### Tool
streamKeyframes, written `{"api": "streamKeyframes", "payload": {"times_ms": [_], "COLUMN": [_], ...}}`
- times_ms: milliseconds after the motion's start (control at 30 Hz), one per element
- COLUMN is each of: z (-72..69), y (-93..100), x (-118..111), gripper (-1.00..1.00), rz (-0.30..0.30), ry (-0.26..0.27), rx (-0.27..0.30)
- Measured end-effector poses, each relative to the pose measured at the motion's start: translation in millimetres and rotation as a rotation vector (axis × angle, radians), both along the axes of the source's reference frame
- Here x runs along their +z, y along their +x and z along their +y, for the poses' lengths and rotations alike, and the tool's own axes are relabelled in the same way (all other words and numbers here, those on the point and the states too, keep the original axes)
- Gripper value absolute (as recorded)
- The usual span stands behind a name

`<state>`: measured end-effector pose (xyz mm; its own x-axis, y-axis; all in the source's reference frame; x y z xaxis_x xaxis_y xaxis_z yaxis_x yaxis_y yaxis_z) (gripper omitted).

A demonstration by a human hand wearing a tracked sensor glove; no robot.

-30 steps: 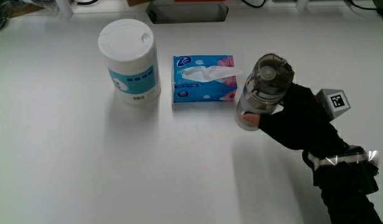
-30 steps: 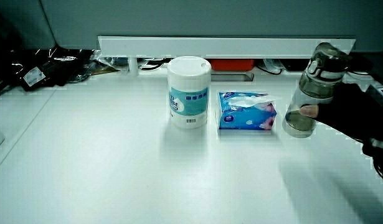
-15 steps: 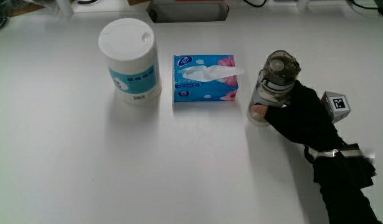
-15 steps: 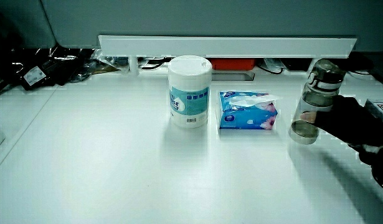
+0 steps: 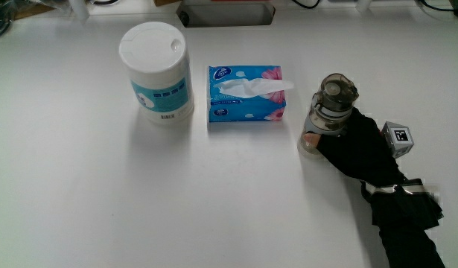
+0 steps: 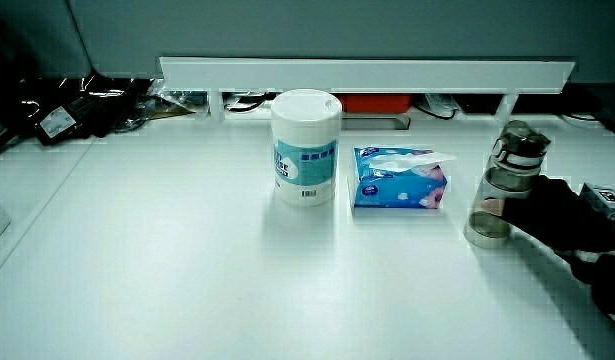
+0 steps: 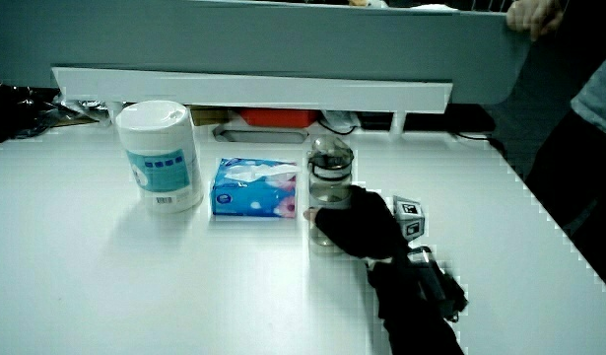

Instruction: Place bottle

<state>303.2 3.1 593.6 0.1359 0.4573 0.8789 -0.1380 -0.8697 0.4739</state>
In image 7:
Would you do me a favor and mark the white wet wipes canister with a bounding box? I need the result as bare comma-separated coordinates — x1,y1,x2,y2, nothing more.
114,100,205,215

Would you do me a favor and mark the grey desk partition panel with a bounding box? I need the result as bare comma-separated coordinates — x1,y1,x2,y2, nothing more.
0,0,532,106

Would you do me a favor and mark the black cable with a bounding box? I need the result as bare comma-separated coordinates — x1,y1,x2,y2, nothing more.
315,116,359,137

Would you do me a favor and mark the clear bottle with black lid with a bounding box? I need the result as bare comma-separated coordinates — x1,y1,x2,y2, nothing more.
305,134,356,249

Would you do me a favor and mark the red box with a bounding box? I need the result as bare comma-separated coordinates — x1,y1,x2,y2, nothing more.
238,107,319,129

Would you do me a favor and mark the person's right hand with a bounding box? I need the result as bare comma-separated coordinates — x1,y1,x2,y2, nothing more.
303,184,427,261

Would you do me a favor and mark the brown cardboard box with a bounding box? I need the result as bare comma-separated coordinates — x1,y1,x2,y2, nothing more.
188,105,232,127

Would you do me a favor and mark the white shelf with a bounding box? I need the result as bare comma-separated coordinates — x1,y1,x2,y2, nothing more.
51,66,454,137

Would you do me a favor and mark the black plastic bag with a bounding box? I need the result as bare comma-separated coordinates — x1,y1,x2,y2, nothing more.
0,73,82,144

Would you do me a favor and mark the blue tissue box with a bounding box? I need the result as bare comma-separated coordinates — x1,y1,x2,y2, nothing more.
210,157,302,220

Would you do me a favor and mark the white plastic bag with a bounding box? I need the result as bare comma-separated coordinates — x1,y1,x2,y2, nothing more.
323,109,362,132

